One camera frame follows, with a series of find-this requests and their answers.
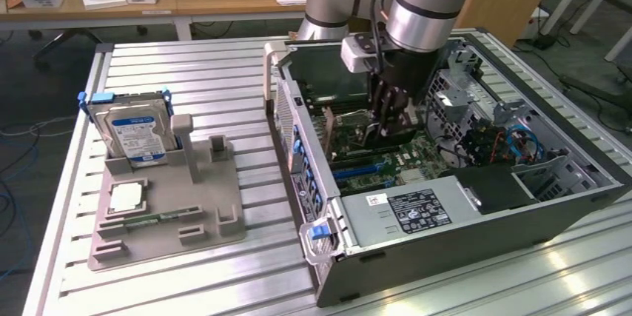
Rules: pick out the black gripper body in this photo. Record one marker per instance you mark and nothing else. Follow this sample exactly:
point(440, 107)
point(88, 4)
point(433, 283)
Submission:
point(414, 72)

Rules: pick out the black RAM slot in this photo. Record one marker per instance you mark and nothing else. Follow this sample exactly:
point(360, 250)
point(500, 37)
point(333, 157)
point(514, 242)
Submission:
point(345, 103)
point(345, 97)
point(345, 110)
point(340, 107)

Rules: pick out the blue expansion slot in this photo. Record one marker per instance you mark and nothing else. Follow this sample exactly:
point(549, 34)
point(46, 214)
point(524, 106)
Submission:
point(357, 171)

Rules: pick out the perforated metal disk bay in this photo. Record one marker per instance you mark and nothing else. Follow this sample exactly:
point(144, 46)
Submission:
point(453, 109)

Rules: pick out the green motherboard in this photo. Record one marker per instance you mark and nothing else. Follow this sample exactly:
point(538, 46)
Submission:
point(424, 160)

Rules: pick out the beige corner fixture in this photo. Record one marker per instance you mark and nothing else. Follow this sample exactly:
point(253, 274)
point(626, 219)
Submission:
point(270, 57)

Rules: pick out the grey power supply unit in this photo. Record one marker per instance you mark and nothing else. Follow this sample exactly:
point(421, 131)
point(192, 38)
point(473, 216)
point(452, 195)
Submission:
point(394, 212)

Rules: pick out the black power adapter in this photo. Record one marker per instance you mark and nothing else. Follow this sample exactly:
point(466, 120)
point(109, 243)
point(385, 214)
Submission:
point(540, 41)

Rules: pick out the grey angled disk bay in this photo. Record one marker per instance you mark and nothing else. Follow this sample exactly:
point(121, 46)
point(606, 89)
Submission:
point(552, 179)

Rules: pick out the open black PC case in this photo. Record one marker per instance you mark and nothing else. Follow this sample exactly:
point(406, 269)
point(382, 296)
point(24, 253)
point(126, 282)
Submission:
point(444, 257)

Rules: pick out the hard disk with blue rails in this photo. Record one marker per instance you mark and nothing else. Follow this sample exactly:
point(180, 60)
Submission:
point(133, 134)

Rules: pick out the green RAM stick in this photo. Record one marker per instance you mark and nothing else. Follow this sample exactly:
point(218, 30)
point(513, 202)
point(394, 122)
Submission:
point(148, 218)

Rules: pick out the grey parts rack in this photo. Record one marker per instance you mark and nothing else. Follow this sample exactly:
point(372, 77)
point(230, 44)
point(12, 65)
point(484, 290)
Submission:
point(168, 242)

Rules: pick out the silver CPU chip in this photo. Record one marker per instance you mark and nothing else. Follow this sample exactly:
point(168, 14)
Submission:
point(126, 199)

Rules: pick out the black stand base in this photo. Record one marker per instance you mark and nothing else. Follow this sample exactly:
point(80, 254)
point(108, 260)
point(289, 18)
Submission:
point(64, 40)

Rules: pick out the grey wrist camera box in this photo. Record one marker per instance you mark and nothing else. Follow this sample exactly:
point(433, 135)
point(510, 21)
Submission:
point(357, 53)

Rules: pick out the dark brown fixture rail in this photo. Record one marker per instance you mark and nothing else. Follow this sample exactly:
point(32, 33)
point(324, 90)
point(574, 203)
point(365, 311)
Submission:
point(281, 138)

